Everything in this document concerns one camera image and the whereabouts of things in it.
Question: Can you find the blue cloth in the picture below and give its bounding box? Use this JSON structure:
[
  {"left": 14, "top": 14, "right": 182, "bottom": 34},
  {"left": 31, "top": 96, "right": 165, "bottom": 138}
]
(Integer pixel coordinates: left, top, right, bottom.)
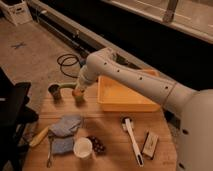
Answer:
[{"left": 48, "top": 115, "right": 83, "bottom": 155}]

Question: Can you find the white cardboard box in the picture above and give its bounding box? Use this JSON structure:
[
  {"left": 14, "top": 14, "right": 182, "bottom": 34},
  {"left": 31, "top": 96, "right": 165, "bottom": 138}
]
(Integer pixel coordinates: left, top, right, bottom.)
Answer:
[{"left": 0, "top": 0, "right": 32, "bottom": 26}]

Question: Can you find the metal spoon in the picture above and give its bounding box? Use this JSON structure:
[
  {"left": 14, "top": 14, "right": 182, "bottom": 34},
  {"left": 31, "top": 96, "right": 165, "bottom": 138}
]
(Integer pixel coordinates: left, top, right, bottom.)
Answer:
[{"left": 46, "top": 136, "right": 54, "bottom": 168}]

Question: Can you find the black cable loop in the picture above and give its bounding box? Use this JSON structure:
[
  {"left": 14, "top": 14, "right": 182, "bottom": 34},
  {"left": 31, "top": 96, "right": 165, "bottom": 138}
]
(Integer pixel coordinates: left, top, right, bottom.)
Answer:
[{"left": 56, "top": 53, "right": 84, "bottom": 79}]

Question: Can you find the purple grapes bunch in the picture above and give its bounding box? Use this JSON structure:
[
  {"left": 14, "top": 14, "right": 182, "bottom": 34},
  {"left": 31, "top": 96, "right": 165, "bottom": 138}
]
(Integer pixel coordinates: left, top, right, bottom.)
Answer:
[{"left": 88, "top": 136, "right": 106, "bottom": 155}]

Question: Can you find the orange green cup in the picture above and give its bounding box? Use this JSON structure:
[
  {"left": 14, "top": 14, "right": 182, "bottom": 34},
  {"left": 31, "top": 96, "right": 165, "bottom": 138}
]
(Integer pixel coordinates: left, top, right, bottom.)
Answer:
[{"left": 72, "top": 89, "right": 84, "bottom": 103}]

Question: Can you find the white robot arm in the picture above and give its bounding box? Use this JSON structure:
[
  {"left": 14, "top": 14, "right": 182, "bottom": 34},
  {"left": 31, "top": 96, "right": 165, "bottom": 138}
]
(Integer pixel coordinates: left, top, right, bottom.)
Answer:
[{"left": 76, "top": 47, "right": 213, "bottom": 171}]

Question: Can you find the small black white box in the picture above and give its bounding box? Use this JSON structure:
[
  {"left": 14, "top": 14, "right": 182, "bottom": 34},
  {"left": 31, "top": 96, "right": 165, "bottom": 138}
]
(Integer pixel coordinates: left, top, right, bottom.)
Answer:
[{"left": 142, "top": 132, "right": 158, "bottom": 159}]

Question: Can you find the white paper cup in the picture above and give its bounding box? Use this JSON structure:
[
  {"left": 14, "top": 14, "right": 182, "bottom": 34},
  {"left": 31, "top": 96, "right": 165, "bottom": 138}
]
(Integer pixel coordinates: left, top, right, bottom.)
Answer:
[{"left": 73, "top": 137, "right": 92, "bottom": 159}]

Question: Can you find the yellow plastic bin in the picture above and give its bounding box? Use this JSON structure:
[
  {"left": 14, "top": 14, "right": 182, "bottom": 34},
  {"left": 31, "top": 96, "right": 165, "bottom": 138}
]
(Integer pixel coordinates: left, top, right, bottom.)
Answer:
[{"left": 97, "top": 75, "right": 160, "bottom": 112}]

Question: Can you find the white handled brush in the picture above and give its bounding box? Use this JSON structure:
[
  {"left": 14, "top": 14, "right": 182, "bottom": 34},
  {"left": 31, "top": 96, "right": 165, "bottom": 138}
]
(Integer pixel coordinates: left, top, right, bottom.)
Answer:
[{"left": 122, "top": 117, "right": 144, "bottom": 167}]

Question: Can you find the dark metal cup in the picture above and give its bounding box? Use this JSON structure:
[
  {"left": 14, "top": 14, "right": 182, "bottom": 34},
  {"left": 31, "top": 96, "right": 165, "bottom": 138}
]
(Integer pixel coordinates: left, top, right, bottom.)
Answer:
[{"left": 48, "top": 84, "right": 61, "bottom": 100}]

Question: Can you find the black chair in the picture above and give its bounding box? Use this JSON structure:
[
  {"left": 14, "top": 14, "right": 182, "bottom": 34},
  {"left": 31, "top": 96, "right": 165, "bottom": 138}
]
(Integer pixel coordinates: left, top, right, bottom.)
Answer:
[{"left": 0, "top": 67, "right": 39, "bottom": 171}]

